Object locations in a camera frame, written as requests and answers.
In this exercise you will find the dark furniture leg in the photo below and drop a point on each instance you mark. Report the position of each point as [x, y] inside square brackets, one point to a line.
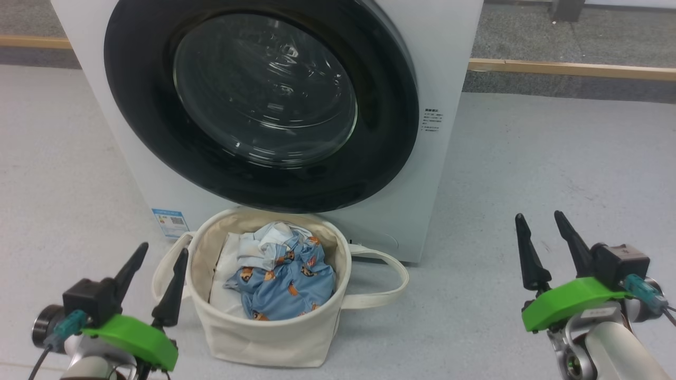
[567, 9]

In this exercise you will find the blue cartoon print garment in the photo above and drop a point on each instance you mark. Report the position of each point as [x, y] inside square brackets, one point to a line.
[296, 290]

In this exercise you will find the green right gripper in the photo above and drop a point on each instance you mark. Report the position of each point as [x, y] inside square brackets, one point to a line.
[570, 303]

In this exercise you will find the white cloth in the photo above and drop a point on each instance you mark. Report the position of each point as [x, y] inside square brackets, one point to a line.
[224, 285]

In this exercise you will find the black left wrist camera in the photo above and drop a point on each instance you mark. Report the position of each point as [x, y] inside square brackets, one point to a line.
[87, 298]

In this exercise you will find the pale blue cream patch garment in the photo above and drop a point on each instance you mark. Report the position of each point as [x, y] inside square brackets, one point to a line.
[264, 240]

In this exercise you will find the blue energy label sticker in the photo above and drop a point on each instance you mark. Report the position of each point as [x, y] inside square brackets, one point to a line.
[170, 223]

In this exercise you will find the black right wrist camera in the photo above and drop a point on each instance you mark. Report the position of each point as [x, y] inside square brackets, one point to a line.
[623, 264]

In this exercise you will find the round black glass washer door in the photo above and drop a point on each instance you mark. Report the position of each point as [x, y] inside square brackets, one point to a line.
[264, 95]

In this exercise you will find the cream canvas laundry basket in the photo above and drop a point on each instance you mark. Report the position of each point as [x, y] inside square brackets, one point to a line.
[264, 338]

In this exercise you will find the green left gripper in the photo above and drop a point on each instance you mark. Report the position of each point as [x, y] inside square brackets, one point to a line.
[137, 335]

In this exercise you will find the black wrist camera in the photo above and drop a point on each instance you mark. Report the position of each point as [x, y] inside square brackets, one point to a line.
[623, 264]
[87, 298]

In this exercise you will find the white front-load washing machine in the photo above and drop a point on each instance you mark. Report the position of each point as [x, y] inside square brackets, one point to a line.
[449, 63]

